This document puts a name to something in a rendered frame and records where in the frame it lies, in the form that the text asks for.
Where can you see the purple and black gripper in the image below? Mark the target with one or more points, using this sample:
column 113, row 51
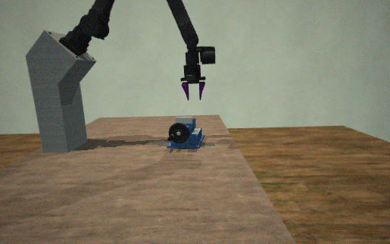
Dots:
column 196, row 80

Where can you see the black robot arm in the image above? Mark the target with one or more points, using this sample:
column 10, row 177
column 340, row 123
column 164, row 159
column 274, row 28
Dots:
column 92, row 25

